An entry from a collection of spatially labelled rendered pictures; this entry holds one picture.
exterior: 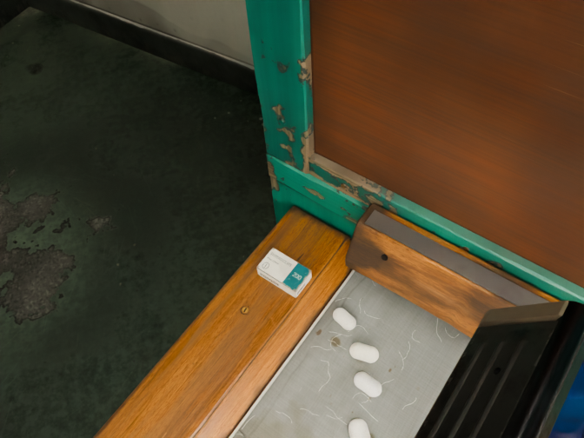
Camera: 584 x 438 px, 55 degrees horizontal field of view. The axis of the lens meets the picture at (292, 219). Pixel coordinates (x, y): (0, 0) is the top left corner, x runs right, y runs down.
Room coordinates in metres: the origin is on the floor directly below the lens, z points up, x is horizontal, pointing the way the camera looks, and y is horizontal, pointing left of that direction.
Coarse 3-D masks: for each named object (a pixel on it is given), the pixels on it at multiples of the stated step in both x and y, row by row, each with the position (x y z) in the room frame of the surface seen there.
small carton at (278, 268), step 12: (276, 252) 0.36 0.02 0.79; (264, 264) 0.35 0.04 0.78; (276, 264) 0.35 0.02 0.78; (288, 264) 0.34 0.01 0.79; (300, 264) 0.34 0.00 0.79; (264, 276) 0.34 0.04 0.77; (276, 276) 0.33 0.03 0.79; (288, 276) 0.33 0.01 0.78; (300, 276) 0.33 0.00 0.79; (288, 288) 0.31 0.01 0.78; (300, 288) 0.31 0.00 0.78
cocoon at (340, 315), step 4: (340, 308) 0.29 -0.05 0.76; (336, 312) 0.29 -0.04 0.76; (340, 312) 0.28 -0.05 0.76; (344, 312) 0.28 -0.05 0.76; (336, 316) 0.28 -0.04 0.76; (340, 316) 0.28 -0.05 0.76; (344, 316) 0.28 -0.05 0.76; (348, 316) 0.28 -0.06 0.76; (352, 316) 0.28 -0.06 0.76; (336, 320) 0.28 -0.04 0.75; (340, 320) 0.28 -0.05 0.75; (344, 320) 0.27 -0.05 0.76; (348, 320) 0.27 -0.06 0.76; (352, 320) 0.27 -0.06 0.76; (340, 324) 0.27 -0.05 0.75; (344, 324) 0.27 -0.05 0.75; (348, 324) 0.27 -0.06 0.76; (352, 324) 0.27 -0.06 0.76; (344, 328) 0.27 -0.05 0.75; (348, 328) 0.27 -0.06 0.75; (352, 328) 0.27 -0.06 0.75
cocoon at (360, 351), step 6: (360, 342) 0.25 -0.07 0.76; (354, 348) 0.24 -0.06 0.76; (360, 348) 0.24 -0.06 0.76; (366, 348) 0.24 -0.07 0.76; (372, 348) 0.23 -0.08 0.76; (354, 354) 0.23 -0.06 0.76; (360, 354) 0.23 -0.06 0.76; (366, 354) 0.23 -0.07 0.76; (372, 354) 0.23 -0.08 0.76; (378, 354) 0.23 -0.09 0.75; (366, 360) 0.22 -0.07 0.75; (372, 360) 0.22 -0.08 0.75
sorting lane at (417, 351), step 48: (384, 288) 0.32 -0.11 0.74; (336, 336) 0.26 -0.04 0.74; (384, 336) 0.26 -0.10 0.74; (432, 336) 0.25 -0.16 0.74; (288, 384) 0.21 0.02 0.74; (336, 384) 0.20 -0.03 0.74; (384, 384) 0.20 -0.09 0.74; (432, 384) 0.19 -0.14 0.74; (240, 432) 0.16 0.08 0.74; (288, 432) 0.15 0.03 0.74; (336, 432) 0.15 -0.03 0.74; (384, 432) 0.14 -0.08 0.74
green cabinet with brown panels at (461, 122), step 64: (256, 0) 0.47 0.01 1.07; (320, 0) 0.44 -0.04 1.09; (384, 0) 0.40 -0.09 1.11; (448, 0) 0.36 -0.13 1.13; (512, 0) 0.33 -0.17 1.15; (576, 0) 0.31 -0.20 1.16; (256, 64) 0.48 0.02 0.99; (320, 64) 0.44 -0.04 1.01; (384, 64) 0.39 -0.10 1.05; (448, 64) 0.36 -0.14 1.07; (512, 64) 0.32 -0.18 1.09; (576, 64) 0.30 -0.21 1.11; (320, 128) 0.44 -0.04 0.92; (384, 128) 0.39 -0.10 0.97; (448, 128) 0.35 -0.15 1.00; (512, 128) 0.31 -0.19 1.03; (576, 128) 0.28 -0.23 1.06; (384, 192) 0.37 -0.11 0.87; (448, 192) 0.33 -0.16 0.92; (512, 192) 0.30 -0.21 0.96; (576, 192) 0.27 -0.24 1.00; (512, 256) 0.28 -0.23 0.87; (576, 256) 0.25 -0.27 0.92
